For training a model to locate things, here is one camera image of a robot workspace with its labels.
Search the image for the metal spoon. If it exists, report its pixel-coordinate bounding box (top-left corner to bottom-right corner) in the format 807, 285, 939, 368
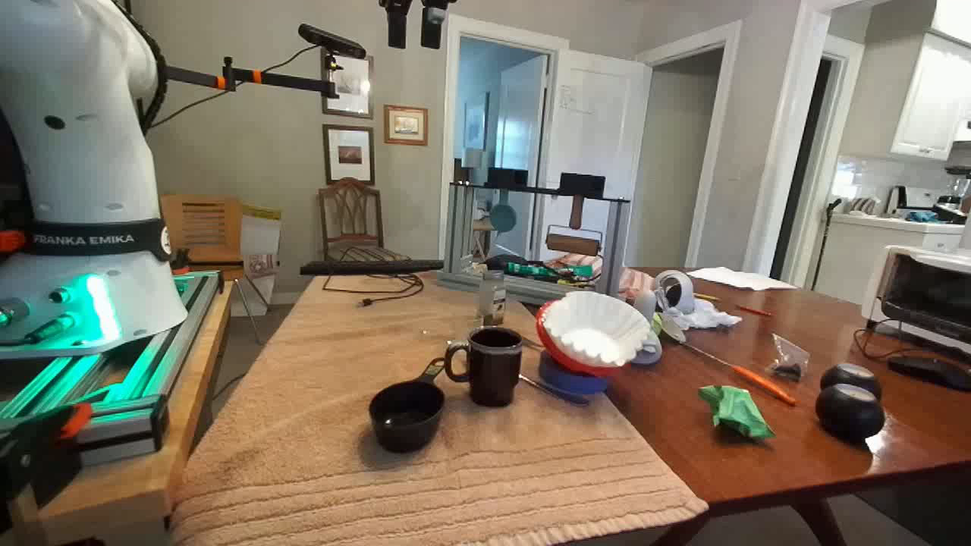
512, 368, 558, 393

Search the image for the aluminium rack with black plate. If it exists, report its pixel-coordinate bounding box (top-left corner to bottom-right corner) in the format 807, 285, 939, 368
440, 168, 634, 299

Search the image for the black camera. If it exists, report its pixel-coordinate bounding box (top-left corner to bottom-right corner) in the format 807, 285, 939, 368
295, 20, 369, 60

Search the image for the wooden crate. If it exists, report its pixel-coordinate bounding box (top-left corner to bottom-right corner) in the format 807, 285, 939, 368
158, 190, 244, 273

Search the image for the red bowl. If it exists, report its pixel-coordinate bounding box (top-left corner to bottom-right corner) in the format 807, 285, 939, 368
532, 297, 658, 378

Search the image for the metal kettle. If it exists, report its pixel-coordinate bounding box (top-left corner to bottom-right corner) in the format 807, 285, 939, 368
881, 183, 913, 217

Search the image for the white toaster oven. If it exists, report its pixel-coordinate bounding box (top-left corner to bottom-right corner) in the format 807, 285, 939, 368
858, 243, 971, 357

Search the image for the wooden chair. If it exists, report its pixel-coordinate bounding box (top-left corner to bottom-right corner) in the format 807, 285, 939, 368
314, 180, 387, 268

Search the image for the black USB cable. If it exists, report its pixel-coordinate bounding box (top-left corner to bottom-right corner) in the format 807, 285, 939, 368
319, 270, 429, 308

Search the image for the black flat device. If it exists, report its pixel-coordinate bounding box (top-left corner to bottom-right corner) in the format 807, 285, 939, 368
296, 255, 447, 280

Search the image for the black oval device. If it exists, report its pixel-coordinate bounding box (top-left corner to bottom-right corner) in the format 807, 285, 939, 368
885, 349, 971, 393

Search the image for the small gold framed picture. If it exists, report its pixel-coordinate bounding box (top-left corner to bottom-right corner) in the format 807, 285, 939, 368
383, 102, 429, 149

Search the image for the wooden roller with black handle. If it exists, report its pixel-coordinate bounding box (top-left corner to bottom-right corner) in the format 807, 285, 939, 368
542, 170, 610, 262

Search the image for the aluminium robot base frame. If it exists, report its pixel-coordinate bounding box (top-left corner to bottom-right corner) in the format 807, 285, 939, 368
0, 268, 224, 471

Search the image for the beige towel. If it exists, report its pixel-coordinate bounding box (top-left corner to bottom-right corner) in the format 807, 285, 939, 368
165, 270, 714, 546

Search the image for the small clear plastic bag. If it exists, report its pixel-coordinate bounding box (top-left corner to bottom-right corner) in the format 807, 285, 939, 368
768, 331, 812, 384

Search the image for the white paper bag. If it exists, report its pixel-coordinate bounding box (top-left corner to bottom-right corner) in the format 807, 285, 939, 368
236, 203, 286, 308

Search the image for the white kitchen counter cabinet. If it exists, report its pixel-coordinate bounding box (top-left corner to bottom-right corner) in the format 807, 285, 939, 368
810, 210, 967, 308

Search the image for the green crumpled paper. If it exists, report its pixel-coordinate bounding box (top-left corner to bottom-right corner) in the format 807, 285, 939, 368
695, 382, 775, 444

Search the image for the glass spice jar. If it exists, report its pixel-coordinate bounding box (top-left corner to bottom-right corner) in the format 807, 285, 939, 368
473, 265, 509, 331

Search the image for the white kitchen wall cabinet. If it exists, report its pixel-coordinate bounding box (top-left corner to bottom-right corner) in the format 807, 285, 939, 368
890, 31, 971, 165

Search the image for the orange-handled grey spatula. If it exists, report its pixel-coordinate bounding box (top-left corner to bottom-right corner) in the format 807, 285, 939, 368
658, 315, 800, 409

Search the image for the white crumpled tissue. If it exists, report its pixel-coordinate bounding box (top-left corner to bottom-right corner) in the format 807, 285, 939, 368
662, 297, 742, 336

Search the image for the black boom with orange clamps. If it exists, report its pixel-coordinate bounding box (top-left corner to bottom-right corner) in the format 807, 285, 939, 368
158, 55, 341, 100

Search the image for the blue bowl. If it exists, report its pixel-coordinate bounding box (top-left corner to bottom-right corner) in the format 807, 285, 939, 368
535, 349, 612, 404

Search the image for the red striped cloth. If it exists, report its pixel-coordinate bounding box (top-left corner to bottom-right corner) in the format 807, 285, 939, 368
542, 248, 658, 303

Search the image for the green strap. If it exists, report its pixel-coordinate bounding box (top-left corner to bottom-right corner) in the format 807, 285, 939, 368
490, 253, 560, 285

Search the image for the black measuring cup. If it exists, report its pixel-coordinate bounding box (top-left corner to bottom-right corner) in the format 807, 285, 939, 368
367, 354, 449, 454

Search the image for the white door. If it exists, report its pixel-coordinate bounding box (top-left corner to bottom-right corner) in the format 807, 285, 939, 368
538, 44, 655, 273

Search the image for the teal round tool black handle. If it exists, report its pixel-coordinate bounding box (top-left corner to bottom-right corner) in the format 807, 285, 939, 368
485, 168, 532, 236

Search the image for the white paper sheet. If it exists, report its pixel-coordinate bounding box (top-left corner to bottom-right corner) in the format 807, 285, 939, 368
684, 265, 797, 294

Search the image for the wooden base board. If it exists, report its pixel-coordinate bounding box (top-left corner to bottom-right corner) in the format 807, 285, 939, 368
35, 280, 236, 546

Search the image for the framed wall picture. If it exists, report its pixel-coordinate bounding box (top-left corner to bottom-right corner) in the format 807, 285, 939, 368
322, 51, 377, 121
322, 121, 380, 188

